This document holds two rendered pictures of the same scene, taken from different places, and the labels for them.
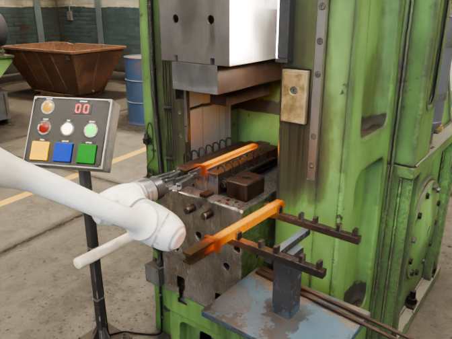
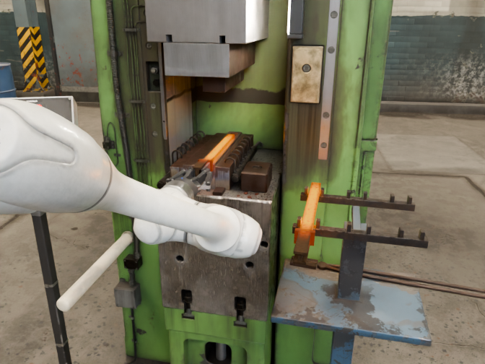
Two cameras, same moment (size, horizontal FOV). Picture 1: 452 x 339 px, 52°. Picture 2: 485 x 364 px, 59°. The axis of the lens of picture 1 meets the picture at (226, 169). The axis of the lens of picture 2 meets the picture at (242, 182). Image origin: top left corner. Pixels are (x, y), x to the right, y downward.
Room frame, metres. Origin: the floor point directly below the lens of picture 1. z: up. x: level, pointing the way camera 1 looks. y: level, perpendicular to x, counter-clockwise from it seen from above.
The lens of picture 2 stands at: (0.34, 0.54, 1.44)
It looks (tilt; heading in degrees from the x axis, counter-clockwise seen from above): 21 degrees down; 335
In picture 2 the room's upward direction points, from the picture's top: 1 degrees clockwise
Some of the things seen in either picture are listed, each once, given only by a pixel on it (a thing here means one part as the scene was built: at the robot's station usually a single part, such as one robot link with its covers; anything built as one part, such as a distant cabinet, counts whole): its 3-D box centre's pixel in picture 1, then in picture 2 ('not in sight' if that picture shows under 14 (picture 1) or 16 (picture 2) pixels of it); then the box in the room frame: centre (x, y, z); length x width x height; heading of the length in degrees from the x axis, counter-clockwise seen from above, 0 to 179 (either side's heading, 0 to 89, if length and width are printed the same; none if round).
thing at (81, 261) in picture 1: (120, 241); (99, 267); (1.71, 0.44, 0.62); 0.44 x 0.05 x 0.05; 143
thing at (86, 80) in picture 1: (64, 70); not in sight; (8.25, 2.83, 0.43); 1.89 x 1.20 x 0.85; 58
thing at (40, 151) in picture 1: (40, 151); not in sight; (1.74, 0.73, 1.01); 0.07 x 0.05 x 0.07; 78
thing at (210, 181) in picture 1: (230, 162); (216, 156); (1.74, -0.02, 0.96); 0.42 x 0.20 x 0.09; 143
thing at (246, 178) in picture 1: (245, 185); (257, 176); (1.51, -0.07, 0.95); 0.12 x 0.08 x 0.06; 143
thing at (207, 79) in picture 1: (231, 70); (214, 54); (1.74, -0.02, 1.32); 0.42 x 0.20 x 0.10; 143
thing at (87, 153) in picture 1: (87, 154); not in sight; (1.70, 0.53, 1.01); 0.07 x 0.05 x 0.07; 78
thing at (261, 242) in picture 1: (289, 231); (357, 209); (1.14, -0.17, 0.97); 0.23 x 0.06 x 0.02; 142
